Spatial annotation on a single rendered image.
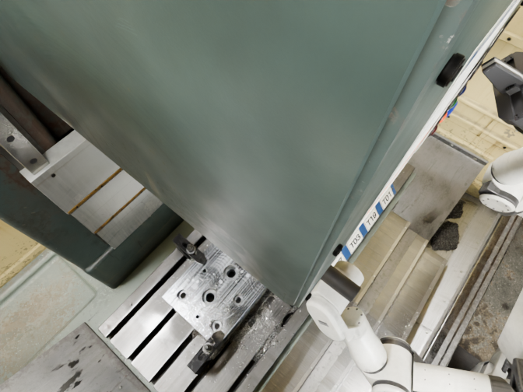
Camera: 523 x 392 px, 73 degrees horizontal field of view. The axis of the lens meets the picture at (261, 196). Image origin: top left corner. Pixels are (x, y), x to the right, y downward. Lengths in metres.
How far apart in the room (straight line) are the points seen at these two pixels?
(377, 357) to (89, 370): 1.07
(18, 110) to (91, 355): 0.99
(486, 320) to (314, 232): 2.28
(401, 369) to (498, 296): 1.73
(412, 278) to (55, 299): 1.47
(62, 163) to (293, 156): 0.81
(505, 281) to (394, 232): 1.17
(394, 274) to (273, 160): 1.34
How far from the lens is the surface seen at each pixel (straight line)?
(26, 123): 0.91
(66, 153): 0.94
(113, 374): 1.55
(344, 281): 0.68
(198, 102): 0.21
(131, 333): 1.28
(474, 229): 1.82
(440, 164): 1.72
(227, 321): 1.13
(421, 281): 1.57
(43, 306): 1.79
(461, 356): 2.19
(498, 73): 0.63
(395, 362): 0.89
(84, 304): 1.71
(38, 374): 1.59
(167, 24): 0.19
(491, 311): 2.52
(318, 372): 1.39
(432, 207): 1.68
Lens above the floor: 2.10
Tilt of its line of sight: 63 degrees down
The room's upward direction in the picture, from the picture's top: 1 degrees clockwise
